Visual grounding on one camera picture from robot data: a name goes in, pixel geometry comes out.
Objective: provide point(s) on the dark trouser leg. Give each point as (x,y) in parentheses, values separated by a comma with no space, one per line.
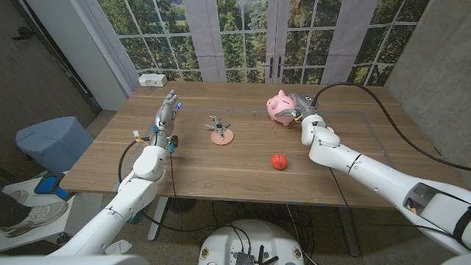
(11,211)

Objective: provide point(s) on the white box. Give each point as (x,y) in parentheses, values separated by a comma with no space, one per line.
(152,80)

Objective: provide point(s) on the white platform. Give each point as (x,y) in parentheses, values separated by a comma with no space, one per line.
(79,210)

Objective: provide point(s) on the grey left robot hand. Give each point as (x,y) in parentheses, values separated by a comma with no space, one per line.
(163,118)

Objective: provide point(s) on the teal plastic object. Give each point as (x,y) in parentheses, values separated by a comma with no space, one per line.
(135,218)

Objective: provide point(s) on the printed window backdrop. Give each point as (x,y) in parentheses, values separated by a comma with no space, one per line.
(235,40)

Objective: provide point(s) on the toy airplane on round stand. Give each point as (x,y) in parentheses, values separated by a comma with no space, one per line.
(222,137)

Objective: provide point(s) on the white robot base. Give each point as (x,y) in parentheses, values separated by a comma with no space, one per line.
(250,239)

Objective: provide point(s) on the dark round fan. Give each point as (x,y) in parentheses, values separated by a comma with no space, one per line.
(182,204)

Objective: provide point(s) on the pink plastic piggy bank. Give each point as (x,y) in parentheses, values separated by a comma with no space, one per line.
(279,105)

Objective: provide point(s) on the blue-grey bin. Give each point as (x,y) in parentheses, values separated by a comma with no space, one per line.
(51,141)

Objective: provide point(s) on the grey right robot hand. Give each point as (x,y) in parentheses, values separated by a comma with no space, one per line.
(303,103)

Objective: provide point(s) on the grey sneaker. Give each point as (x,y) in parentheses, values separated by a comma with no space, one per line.
(37,218)

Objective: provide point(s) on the white table leg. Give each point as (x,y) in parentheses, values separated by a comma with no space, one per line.
(157,221)

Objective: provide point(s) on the crumpled white tissue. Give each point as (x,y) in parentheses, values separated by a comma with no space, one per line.
(117,247)

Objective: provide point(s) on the grey table leg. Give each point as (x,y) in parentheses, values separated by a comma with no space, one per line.
(349,232)

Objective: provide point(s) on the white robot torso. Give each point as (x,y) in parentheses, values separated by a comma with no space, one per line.
(73,260)

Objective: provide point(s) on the red ball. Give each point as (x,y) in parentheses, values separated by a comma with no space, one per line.
(279,162)

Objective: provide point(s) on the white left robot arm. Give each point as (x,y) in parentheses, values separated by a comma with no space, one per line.
(129,198)

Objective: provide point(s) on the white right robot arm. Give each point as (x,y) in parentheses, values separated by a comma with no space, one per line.
(368,171)

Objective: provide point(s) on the blue and black foot pedal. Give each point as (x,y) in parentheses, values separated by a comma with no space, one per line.
(46,185)

